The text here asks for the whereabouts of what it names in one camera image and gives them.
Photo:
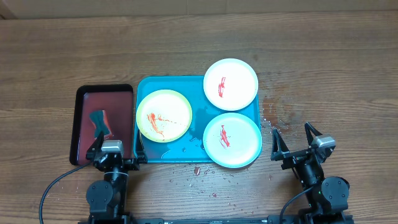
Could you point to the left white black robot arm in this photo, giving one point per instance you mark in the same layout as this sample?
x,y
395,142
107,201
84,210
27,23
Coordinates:
x,y
107,197

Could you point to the green orange scrub sponge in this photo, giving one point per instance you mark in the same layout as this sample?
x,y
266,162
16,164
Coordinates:
x,y
100,121

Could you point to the yellow-green plastic plate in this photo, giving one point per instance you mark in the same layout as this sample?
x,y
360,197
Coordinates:
x,y
164,116

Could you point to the teal plastic tray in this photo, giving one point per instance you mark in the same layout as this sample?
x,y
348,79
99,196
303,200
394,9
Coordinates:
x,y
188,148

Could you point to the light blue plastic plate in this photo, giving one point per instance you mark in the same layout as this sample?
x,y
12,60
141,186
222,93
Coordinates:
x,y
232,140

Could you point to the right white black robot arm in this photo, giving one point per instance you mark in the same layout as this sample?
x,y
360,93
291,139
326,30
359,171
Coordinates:
x,y
327,196

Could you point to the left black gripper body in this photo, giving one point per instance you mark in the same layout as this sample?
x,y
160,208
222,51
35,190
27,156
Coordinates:
x,y
128,165

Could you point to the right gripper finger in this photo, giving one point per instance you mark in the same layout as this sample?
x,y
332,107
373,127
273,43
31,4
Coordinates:
x,y
279,149
311,132

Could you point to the white pink-rimmed plate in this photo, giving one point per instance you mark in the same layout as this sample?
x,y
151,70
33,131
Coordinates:
x,y
230,84

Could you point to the black rectangular tray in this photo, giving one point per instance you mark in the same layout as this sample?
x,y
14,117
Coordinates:
x,y
117,101

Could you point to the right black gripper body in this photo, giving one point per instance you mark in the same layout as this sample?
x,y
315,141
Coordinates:
x,y
310,172

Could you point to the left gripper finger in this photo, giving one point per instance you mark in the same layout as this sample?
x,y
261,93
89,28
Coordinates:
x,y
96,145
139,150

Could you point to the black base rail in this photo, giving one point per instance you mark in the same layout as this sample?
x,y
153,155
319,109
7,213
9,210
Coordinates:
x,y
214,221

